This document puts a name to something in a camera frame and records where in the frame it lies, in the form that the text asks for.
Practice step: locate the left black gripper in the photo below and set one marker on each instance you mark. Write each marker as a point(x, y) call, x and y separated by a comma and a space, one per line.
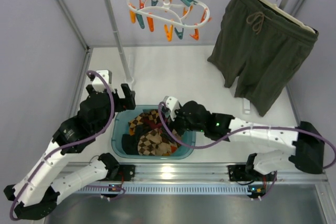
point(122, 98)

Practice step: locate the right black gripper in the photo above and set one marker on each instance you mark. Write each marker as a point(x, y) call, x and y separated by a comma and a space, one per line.
point(177, 118)

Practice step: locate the brown yellow argyle sock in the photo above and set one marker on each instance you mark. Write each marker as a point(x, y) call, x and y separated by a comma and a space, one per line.
point(148, 119)

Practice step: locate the brown beige argyle sock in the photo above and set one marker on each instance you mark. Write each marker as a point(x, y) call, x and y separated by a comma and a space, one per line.
point(153, 144)

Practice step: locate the white clip sock hanger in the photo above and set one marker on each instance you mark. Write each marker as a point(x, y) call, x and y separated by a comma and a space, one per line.
point(177, 16)

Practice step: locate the brown orange argyle sock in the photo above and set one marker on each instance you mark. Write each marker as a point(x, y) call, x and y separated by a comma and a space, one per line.
point(172, 149)

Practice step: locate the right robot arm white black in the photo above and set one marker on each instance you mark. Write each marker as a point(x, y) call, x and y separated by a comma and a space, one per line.
point(299, 146)

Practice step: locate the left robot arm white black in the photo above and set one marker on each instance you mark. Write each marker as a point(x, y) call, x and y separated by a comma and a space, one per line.
point(41, 191)

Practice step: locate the teal plastic bin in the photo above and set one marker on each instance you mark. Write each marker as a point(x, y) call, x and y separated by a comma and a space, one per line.
point(121, 127)

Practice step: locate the black sock in bin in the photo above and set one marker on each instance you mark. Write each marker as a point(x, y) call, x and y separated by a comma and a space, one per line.
point(130, 144)

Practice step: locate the olive green shorts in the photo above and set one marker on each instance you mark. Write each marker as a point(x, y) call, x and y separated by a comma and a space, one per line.
point(260, 48)

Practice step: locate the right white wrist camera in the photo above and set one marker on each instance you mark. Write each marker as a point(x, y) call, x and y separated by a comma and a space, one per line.
point(171, 104)

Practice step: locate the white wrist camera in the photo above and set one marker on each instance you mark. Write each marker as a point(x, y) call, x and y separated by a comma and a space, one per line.
point(97, 84)
point(171, 104)

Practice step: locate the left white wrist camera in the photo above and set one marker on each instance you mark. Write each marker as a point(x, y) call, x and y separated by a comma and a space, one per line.
point(97, 84)

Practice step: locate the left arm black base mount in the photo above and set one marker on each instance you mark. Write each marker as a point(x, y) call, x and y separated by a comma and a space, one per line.
point(125, 173)

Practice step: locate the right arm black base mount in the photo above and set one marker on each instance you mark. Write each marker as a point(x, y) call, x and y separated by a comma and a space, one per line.
point(238, 173)

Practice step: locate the aluminium rail frame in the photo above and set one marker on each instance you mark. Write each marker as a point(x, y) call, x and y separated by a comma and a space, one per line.
point(190, 179)

